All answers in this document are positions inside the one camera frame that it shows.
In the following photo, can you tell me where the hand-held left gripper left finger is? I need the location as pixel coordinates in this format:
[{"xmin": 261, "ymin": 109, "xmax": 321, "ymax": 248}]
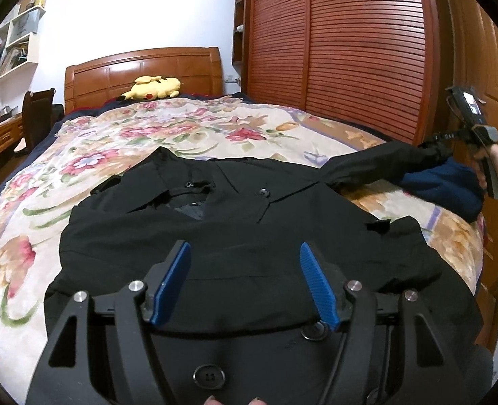
[{"xmin": 25, "ymin": 240, "xmax": 191, "ymax": 405}]

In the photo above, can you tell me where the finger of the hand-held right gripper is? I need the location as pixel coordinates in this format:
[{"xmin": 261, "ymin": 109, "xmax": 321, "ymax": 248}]
[{"xmin": 420, "ymin": 130, "xmax": 471, "ymax": 149}]

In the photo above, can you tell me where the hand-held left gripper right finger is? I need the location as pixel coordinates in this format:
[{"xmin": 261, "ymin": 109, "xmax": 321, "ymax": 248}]
[{"xmin": 299, "ymin": 242, "xmax": 471, "ymax": 405}]

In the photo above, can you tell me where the black coat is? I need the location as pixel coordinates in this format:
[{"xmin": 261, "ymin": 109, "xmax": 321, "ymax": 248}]
[{"xmin": 44, "ymin": 141, "xmax": 486, "ymax": 405}]

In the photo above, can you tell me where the person's left hand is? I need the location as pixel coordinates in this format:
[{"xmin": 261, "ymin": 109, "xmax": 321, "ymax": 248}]
[{"xmin": 204, "ymin": 395, "xmax": 270, "ymax": 405}]

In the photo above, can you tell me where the wooden door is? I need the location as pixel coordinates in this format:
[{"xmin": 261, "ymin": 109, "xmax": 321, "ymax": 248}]
[{"xmin": 441, "ymin": 0, "xmax": 498, "ymax": 355}]

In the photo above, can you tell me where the navy blue cloth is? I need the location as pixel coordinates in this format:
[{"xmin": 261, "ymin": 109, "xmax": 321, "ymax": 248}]
[{"xmin": 398, "ymin": 158, "xmax": 486, "ymax": 222}]

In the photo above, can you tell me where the wooden slatted wardrobe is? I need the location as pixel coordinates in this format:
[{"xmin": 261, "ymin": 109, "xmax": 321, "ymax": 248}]
[{"xmin": 232, "ymin": 0, "xmax": 448, "ymax": 146}]

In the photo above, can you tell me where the bed with floral bedspread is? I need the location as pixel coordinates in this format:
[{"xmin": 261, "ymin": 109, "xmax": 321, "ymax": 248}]
[{"xmin": 0, "ymin": 95, "xmax": 486, "ymax": 405}]

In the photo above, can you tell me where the yellow plush toy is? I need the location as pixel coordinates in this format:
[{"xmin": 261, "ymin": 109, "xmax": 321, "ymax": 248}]
[{"xmin": 118, "ymin": 75, "xmax": 182, "ymax": 102}]

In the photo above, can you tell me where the dark brown chair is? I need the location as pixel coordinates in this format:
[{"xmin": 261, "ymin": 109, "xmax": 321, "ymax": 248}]
[{"xmin": 15, "ymin": 88, "xmax": 66, "ymax": 157}]

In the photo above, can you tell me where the wooden bed headboard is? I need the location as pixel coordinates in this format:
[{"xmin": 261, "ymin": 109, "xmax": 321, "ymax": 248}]
[{"xmin": 64, "ymin": 47, "xmax": 224, "ymax": 114}]

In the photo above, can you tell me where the wooden desk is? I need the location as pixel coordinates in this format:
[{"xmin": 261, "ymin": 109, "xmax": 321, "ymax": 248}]
[{"xmin": 0, "ymin": 112, "xmax": 26, "ymax": 173}]

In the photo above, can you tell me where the white wall shelf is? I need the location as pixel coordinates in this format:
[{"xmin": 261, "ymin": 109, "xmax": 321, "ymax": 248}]
[{"xmin": 0, "ymin": 0, "xmax": 49, "ymax": 85}]

